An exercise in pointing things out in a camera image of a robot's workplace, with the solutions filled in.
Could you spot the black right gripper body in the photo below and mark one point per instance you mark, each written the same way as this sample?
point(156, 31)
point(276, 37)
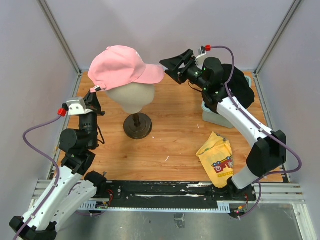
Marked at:
point(190, 72)

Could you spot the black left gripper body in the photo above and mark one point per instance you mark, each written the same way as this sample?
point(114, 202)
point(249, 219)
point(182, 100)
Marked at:
point(97, 110)

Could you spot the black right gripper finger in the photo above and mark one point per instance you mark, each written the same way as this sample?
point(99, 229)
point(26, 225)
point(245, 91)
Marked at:
point(173, 75)
point(174, 63)

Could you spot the pink sport baseball cap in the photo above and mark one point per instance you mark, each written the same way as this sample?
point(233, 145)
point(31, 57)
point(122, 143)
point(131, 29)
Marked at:
point(119, 66)

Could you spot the black baseball cap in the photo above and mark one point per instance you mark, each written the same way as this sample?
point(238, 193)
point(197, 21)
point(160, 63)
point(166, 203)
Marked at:
point(241, 89)

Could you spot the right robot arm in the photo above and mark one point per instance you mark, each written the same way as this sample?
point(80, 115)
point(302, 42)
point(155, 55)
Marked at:
point(268, 150)

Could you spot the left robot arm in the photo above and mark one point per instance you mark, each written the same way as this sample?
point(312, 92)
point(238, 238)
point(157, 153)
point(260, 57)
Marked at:
point(72, 185)

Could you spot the cream mannequin head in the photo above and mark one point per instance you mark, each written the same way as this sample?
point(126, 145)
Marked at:
point(132, 97)

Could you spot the light teal plastic bin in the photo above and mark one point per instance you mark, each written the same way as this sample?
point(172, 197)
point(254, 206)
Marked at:
point(214, 118)

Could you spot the yellow printed cloth hat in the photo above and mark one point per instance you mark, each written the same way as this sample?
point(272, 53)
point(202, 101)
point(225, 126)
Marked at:
point(216, 157)

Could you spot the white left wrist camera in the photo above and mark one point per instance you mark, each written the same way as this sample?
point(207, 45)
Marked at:
point(74, 107)

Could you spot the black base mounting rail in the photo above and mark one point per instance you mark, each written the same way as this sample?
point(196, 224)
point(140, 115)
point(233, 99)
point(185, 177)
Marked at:
point(164, 191)

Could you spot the white cable duct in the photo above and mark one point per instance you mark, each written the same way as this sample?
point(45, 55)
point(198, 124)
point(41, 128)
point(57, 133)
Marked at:
point(174, 206)

